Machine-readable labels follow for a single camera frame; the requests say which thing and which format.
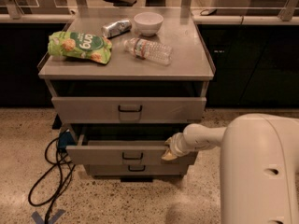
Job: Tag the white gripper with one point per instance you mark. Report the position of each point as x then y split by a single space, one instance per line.
177 145

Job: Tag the grey drawer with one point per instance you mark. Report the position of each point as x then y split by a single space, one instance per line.
136 170
117 144
129 109

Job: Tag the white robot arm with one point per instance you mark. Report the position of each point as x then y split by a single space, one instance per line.
259 163

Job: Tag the grey drawer cabinet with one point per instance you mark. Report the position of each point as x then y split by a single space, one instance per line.
187 75

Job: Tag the grey bottom drawer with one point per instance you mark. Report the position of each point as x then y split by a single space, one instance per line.
136 170

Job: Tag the grey top drawer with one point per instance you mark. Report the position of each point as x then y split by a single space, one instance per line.
129 109

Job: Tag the clear plastic water bottle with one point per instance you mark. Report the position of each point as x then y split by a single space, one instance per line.
148 50

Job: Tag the blue power adapter box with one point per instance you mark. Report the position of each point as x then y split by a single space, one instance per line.
65 139

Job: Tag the white bowl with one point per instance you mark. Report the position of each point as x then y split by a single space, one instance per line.
148 23

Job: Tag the silver soda can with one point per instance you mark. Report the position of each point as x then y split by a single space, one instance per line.
116 28

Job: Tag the green chip bag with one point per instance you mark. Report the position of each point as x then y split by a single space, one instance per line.
79 45

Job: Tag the black office chair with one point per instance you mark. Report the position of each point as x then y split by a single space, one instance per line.
122 3

